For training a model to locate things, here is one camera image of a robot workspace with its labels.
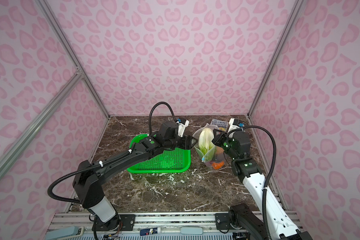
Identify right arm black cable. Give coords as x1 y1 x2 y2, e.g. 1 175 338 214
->
227 125 277 240

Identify aluminium diagonal frame bar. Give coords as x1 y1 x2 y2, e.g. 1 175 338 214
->
0 71 82 181

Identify blue white small battery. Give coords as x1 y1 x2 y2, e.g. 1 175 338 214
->
140 227 161 236

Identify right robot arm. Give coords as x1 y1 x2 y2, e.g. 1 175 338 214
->
212 129 312 240

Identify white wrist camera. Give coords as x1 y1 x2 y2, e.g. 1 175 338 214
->
228 118 245 132
177 118 189 138

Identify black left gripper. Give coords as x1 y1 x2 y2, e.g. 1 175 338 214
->
163 133 199 150

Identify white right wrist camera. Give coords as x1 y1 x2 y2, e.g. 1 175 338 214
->
228 118 245 132

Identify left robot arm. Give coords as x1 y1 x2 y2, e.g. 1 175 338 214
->
73 118 196 231

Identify right aluminium corner post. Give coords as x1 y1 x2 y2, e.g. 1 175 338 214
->
247 0 307 119

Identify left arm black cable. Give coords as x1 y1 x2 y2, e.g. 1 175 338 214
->
47 101 178 205

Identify clear zip top bag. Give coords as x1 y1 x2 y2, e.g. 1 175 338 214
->
193 124 225 170

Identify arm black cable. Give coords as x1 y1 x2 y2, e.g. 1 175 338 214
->
227 125 277 240
47 101 178 205

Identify aluminium mounting rail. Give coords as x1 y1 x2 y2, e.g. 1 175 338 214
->
43 209 304 240

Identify green plastic perforated basket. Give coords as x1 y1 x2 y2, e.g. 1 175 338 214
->
128 148 191 174

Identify grey oval pad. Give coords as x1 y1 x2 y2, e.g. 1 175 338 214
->
181 226 204 235

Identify green cabbage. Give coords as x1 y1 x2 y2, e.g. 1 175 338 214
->
196 128 217 163

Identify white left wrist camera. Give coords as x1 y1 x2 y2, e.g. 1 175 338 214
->
177 118 189 138

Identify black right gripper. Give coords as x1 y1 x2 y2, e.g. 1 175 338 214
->
212 128 240 161

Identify grey teal device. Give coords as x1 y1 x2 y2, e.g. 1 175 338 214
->
45 226 84 240

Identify aluminium corner frame post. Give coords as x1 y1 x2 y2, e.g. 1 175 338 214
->
35 0 111 120

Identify orange toy pumpkin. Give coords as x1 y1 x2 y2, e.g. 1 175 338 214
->
211 162 225 170

